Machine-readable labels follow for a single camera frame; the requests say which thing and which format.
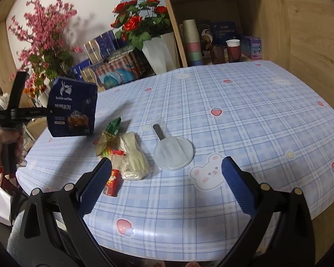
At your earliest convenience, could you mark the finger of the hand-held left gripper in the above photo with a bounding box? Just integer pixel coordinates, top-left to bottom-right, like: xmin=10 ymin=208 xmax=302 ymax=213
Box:
xmin=26 ymin=107 xmax=58 ymax=121

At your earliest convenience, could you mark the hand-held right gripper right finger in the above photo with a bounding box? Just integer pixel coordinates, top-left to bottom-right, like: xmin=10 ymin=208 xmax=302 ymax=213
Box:
xmin=220 ymin=156 xmax=315 ymax=267

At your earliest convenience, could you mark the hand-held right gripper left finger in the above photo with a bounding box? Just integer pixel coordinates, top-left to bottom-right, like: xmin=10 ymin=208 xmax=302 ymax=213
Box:
xmin=18 ymin=157 xmax=114 ymax=267

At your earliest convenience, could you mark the red snack packet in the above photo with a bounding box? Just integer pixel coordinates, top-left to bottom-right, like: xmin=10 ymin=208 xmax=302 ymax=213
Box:
xmin=102 ymin=168 xmax=120 ymax=198

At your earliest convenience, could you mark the dark blue coffee box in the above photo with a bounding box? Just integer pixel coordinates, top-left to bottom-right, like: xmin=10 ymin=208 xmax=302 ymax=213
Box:
xmin=46 ymin=76 xmax=98 ymax=138

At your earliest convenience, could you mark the cream plastic wrapper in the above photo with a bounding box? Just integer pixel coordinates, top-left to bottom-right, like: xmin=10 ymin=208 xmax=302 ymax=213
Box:
xmin=96 ymin=131 xmax=154 ymax=180

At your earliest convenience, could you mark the clear plastic lid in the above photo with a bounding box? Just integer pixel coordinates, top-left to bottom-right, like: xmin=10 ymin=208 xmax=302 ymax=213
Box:
xmin=153 ymin=136 xmax=195 ymax=171

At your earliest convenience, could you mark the white standing fan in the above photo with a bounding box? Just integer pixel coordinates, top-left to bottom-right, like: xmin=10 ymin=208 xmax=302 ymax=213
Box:
xmin=0 ymin=85 xmax=10 ymax=112

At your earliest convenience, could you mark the orange flowers white ribbed vase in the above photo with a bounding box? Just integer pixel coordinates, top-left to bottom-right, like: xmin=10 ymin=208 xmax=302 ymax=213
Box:
xmin=22 ymin=72 xmax=51 ymax=108

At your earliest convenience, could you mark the green snack packet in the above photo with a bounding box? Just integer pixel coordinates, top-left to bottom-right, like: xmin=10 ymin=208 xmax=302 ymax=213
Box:
xmin=102 ymin=117 xmax=122 ymax=142

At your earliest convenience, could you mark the blue and white box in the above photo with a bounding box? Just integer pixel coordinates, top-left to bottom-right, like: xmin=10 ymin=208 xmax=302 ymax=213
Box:
xmin=71 ymin=60 xmax=92 ymax=82

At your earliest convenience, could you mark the narrow wooden shelf unit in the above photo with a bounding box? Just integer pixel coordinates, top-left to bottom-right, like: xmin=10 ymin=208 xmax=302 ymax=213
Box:
xmin=0 ymin=0 xmax=35 ymax=95

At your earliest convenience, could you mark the pink blossom flower arrangement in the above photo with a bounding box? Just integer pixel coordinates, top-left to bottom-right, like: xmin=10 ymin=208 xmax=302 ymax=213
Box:
xmin=8 ymin=0 xmax=84 ymax=89

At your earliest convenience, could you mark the upright gold blue gift box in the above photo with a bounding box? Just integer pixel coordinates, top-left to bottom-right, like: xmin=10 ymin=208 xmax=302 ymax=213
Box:
xmin=83 ymin=30 xmax=119 ymax=63

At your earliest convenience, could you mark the pink drink can pack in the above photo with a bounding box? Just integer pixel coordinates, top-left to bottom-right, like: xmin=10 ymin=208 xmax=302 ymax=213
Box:
xmin=96 ymin=47 xmax=156 ymax=90

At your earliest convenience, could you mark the light blue fleece clothing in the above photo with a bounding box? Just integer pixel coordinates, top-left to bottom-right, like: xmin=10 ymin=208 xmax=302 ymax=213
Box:
xmin=6 ymin=208 xmax=31 ymax=262

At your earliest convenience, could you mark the red rose plant white pot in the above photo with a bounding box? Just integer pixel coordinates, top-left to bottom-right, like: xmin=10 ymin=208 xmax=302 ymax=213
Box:
xmin=110 ymin=0 xmax=179 ymax=75

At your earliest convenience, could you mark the red paper cup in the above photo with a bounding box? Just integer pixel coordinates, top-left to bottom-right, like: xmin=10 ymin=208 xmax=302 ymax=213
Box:
xmin=226 ymin=39 xmax=242 ymax=63

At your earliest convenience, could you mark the small purple box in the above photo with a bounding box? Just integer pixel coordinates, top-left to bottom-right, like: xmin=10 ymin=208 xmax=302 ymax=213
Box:
xmin=241 ymin=36 xmax=263 ymax=61

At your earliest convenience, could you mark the stack of coloured paper cups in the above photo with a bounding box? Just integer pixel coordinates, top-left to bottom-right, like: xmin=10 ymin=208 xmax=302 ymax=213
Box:
xmin=182 ymin=19 xmax=204 ymax=67

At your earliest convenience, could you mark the dark blue printed box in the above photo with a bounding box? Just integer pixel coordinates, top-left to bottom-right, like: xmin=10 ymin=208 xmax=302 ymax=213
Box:
xmin=196 ymin=20 xmax=238 ymax=59

